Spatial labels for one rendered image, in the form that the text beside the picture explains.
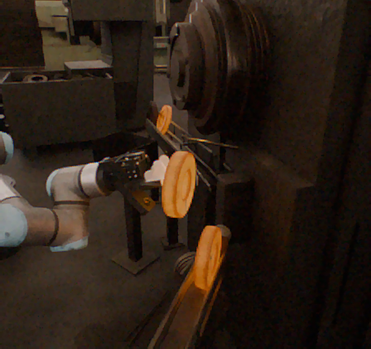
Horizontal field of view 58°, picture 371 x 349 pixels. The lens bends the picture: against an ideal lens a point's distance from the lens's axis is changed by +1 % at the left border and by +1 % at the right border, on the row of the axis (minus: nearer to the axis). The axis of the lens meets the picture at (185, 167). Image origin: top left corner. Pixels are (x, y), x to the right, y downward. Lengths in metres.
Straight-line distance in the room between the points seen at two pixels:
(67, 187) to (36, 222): 0.13
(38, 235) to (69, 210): 0.10
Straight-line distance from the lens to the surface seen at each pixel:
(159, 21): 9.41
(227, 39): 0.99
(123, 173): 0.80
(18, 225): 0.81
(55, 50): 10.25
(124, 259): 2.02
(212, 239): 0.82
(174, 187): 0.72
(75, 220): 0.89
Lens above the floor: 1.26
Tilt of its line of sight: 24 degrees down
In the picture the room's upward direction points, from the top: straight up
